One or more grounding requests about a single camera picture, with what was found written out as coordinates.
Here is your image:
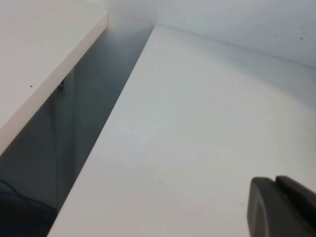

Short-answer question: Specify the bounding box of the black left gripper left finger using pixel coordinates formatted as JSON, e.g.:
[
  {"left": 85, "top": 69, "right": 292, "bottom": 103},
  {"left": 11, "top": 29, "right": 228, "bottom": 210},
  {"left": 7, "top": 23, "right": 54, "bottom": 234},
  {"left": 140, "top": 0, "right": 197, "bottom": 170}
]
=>
[{"left": 247, "top": 177, "right": 312, "bottom": 237}]

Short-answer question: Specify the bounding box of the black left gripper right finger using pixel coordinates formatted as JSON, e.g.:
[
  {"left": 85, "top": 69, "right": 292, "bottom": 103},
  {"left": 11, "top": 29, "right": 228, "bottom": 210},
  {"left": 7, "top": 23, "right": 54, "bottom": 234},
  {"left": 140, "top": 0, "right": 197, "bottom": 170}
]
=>
[{"left": 275, "top": 175, "right": 316, "bottom": 237}]

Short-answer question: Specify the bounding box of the white neighbouring desk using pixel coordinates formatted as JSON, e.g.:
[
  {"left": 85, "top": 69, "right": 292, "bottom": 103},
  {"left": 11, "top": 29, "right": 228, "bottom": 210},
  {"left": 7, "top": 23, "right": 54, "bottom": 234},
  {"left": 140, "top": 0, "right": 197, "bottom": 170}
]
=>
[{"left": 0, "top": 0, "right": 109, "bottom": 156}]

